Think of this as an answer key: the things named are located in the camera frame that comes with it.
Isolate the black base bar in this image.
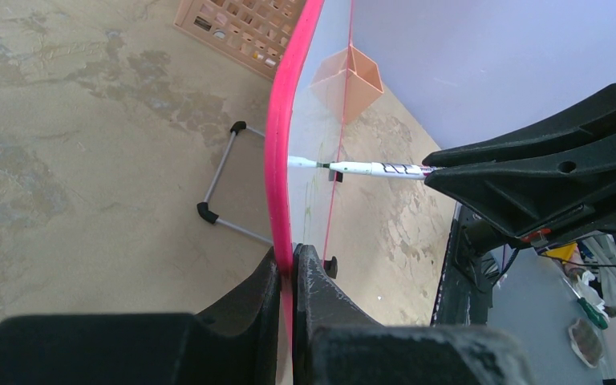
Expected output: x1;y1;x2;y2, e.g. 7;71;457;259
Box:
431;203;499;326

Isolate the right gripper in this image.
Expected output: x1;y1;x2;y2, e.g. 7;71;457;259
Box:
423;83;616;250

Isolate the orange file organizer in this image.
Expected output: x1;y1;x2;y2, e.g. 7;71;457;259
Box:
174;0;306;79

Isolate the wire whiteboard stand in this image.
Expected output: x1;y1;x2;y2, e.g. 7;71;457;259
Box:
196;120;273;247

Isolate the pink framed whiteboard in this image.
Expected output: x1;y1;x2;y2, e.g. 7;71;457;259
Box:
263;0;357;341

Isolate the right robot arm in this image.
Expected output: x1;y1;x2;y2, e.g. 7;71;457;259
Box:
424;83;616;253

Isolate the clutter outside the cell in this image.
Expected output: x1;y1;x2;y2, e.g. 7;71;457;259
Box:
538;235;616;374

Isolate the green capped white marker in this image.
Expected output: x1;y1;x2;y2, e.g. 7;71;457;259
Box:
287;156;440;180

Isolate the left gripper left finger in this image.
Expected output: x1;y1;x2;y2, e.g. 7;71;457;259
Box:
0;252;281;384

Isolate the green handled screwdriver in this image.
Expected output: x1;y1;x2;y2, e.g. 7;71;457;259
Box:
562;278;609;330

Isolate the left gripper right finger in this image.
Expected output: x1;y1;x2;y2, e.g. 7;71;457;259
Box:
292;245;534;384

